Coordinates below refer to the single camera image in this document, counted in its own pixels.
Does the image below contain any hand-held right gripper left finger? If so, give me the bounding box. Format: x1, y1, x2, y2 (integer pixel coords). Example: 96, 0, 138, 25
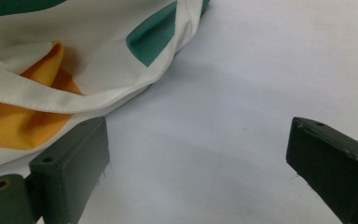
28, 116, 111, 224

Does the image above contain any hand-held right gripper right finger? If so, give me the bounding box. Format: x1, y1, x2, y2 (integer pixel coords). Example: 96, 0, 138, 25
285, 116, 358, 224

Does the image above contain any white green yellow cloth bag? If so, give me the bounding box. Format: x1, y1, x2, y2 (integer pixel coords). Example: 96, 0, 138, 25
0, 0, 212, 173

